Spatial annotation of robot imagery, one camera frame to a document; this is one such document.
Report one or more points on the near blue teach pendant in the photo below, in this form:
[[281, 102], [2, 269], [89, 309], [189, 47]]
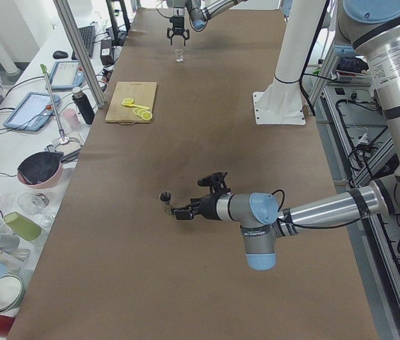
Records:
[[31, 114]]

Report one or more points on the black thermos bottle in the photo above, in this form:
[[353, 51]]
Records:
[[83, 104]]

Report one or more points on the metal grabber stick green handle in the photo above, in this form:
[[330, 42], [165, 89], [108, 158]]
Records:
[[63, 138]]

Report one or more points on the bamboo cutting board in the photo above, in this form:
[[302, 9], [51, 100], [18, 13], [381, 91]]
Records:
[[127, 93]]

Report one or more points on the white green bowl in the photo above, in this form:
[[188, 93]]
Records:
[[12, 291]]

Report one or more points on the pink bowl with cloth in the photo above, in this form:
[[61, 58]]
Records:
[[41, 170]]

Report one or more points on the blue teach pendant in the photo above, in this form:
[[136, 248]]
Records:
[[31, 114], [66, 75]]

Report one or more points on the wine glass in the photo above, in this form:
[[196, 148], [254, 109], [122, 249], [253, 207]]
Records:
[[33, 203]]

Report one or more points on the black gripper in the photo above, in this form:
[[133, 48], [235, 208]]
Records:
[[208, 205], [177, 21]]

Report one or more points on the black keyboard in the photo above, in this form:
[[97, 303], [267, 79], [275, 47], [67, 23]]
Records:
[[87, 34]]

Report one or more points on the green tumbler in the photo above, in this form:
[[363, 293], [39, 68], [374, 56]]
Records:
[[23, 226]]

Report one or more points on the black power adapter box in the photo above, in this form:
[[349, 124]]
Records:
[[107, 52]]

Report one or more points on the aluminium frame post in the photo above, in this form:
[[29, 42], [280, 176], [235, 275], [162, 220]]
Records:
[[67, 18]]

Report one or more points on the pink cup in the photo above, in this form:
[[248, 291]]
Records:
[[71, 117]]

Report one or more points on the black computer mouse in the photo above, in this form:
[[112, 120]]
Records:
[[59, 54]]

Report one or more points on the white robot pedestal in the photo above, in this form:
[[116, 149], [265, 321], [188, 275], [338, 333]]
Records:
[[281, 102]]

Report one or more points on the far blue teach pendant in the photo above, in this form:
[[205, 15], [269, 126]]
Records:
[[66, 75]]

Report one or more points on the lemon slice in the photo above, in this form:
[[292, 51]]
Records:
[[144, 114]]

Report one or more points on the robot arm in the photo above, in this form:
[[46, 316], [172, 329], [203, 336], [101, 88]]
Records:
[[198, 17], [373, 29]]

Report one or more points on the clear glass measuring cup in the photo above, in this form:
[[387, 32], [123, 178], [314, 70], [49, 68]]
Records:
[[179, 55]]

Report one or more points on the steel double jigger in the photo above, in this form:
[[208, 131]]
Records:
[[165, 197]]

